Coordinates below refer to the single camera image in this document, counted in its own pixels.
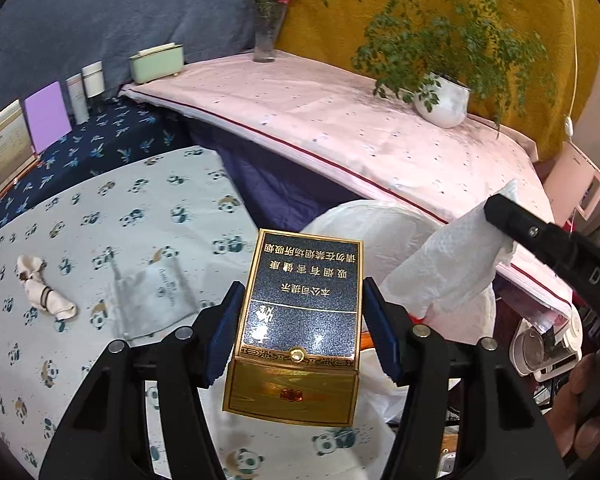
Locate white textured paper towel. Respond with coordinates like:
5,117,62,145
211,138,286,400
380,203,517,318

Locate green plant white pot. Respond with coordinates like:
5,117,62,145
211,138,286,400
322,0,557,124

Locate mustard yellow cloth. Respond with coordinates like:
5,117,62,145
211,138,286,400
277,0,600,159

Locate blue grey sofa cover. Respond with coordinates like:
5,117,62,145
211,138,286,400
0,0,253,118

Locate pink box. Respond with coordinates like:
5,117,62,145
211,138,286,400
543,141,600,226

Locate grey drawstring pouch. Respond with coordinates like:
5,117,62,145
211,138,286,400
110,258,200,341

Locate tall white bottle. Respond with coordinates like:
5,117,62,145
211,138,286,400
66,74,90,125

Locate green tissue box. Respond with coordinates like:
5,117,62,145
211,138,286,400
130,42,184,84

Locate purple notebook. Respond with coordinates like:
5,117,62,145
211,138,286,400
23,81,71,154

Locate pink cloth cover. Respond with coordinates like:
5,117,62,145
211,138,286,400
118,49,577,326

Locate person's right hand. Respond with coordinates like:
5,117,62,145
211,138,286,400
544,351,600,460

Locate beige cloth roll with bands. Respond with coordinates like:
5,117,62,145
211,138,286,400
16,255,78,321

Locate white charger with cable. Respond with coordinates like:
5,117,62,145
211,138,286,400
561,0,581,139

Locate panda print table cloth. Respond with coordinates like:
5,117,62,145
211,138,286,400
0,144,406,480

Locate white jar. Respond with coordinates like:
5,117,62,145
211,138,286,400
82,61,105,99

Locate glass vase red flowers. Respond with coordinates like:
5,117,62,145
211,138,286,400
248,0,294,63

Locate dark blue patterned cloth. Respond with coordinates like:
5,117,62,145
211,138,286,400
0,98,193,228

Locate gold desk calendar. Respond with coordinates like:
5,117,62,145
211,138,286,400
0,100,38,197

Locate white lined trash bin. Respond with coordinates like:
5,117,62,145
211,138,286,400
299,198,499,426

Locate gold black cigarette box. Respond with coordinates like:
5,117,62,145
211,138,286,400
223,230,364,427

